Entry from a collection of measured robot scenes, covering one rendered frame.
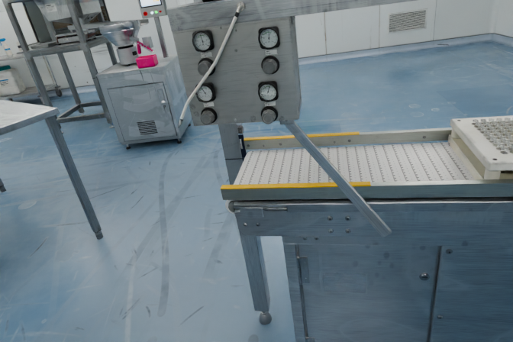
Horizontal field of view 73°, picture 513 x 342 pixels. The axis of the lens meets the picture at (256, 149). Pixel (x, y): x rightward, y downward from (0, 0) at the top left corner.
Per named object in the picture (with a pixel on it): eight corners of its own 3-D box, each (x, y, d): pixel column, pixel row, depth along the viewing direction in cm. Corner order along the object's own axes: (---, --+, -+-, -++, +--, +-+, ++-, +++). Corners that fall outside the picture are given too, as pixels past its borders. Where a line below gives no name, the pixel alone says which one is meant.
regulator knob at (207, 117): (199, 127, 69) (195, 106, 67) (203, 123, 71) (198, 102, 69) (215, 127, 68) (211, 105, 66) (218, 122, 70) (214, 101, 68)
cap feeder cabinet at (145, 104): (120, 151, 336) (95, 75, 304) (140, 129, 387) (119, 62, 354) (183, 144, 331) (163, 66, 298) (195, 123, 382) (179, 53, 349)
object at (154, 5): (152, 60, 334) (133, -10, 307) (155, 58, 343) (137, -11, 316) (175, 57, 332) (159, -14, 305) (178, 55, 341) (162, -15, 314)
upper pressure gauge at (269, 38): (259, 50, 61) (256, 28, 59) (260, 49, 62) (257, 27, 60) (280, 48, 60) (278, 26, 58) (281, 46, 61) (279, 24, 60)
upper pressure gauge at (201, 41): (194, 53, 63) (189, 32, 61) (196, 51, 64) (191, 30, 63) (213, 51, 62) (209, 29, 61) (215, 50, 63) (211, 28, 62)
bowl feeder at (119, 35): (104, 70, 317) (91, 28, 301) (120, 62, 350) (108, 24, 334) (156, 63, 313) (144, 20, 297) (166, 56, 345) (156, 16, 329)
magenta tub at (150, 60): (137, 69, 303) (134, 59, 299) (142, 66, 313) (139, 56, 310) (155, 66, 301) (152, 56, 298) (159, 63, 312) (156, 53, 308)
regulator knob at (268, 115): (259, 127, 66) (256, 106, 64) (262, 122, 68) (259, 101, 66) (277, 126, 65) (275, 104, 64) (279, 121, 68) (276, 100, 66)
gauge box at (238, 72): (192, 127, 71) (169, 26, 63) (208, 109, 81) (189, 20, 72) (298, 120, 67) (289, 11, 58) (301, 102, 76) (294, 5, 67)
